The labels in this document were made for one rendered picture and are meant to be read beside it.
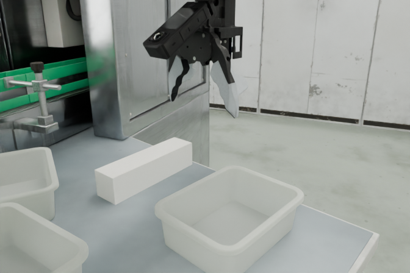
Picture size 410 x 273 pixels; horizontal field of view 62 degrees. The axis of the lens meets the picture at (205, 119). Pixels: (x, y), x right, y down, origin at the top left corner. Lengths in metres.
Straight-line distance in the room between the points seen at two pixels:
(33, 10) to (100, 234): 0.85
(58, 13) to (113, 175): 0.71
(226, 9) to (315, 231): 0.42
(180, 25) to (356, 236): 0.47
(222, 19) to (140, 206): 0.40
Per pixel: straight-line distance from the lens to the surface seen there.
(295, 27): 3.57
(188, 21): 0.52
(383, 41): 3.56
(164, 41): 0.49
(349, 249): 0.65
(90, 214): 0.72
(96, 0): 1.01
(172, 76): 0.61
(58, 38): 1.28
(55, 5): 1.28
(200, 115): 1.57
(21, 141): 1.00
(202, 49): 0.54
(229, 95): 0.52
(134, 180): 0.75
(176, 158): 0.82
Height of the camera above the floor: 1.13
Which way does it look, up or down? 18 degrees down
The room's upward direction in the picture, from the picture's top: straight up
